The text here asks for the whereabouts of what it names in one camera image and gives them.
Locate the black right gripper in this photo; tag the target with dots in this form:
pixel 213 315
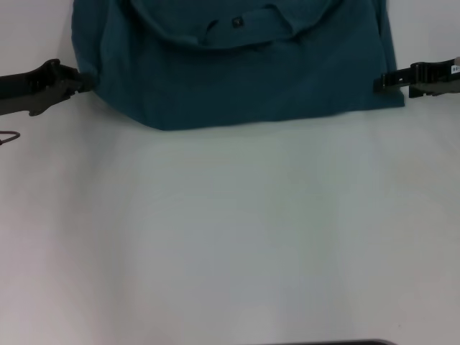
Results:
pixel 435 79

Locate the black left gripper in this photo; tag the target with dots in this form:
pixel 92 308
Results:
pixel 28 90

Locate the silver elbow plug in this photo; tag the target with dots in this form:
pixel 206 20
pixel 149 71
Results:
pixel 457 60

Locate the teal t-shirt with beige letters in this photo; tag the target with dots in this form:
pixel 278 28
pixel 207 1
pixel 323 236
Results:
pixel 233 72

